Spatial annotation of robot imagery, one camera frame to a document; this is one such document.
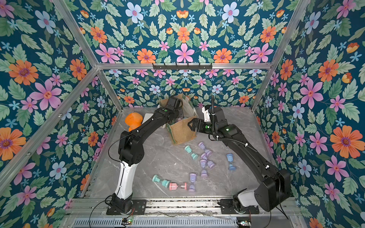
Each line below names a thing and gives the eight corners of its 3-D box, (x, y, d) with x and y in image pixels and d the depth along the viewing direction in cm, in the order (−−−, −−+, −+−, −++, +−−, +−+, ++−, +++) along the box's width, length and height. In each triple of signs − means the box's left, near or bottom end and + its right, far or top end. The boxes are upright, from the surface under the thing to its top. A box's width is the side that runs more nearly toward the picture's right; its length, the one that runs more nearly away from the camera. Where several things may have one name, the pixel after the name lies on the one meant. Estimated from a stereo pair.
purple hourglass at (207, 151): (208, 156, 93) (209, 155, 91) (198, 145, 99) (198, 143, 97) (212, 154, 95) (212, 152, 92) (201, 142, 100) (201, 140, 98)
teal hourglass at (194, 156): (194, 160, 92) (194, 158, 89) (184, 149, 97) (184, 147, 95) (198, 157, 93) (198, 155, 91) (188, 146, 98) (187, 144, 96)
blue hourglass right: (228, 170, 88) (229, 169, 86) (226, 155, 95) (226, 153, 93) (235, 170, 88) (236, 169, 86) (232, 155, 95) (233, 153, 93)
